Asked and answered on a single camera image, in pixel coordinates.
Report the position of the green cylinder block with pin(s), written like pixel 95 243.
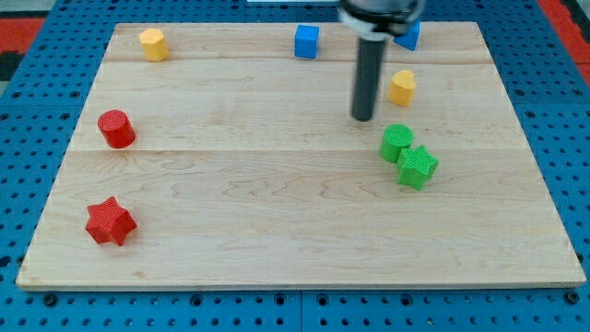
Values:
pixel 395 138

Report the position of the blue block behind arm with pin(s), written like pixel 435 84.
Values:
pixel 410 39

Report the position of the robot arm flange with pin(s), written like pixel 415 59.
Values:
pixel 375 20

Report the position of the wooden board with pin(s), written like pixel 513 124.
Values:
pixel 248 172

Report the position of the green star block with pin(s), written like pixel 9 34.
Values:
pixel 415 167

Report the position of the yellow heart block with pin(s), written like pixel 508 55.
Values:
pixel 402 88

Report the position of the blue cube block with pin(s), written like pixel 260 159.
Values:
pixel 305 41

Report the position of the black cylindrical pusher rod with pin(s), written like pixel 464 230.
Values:
pixel 367 77

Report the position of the red cylinder block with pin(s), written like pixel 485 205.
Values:
pixel 116 129

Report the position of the yellow hexagon block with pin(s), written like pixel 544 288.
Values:
pixel 154 45

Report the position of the red star block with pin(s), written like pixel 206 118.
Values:
pixel 108 222

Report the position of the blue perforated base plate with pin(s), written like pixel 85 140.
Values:
pixel 45 95

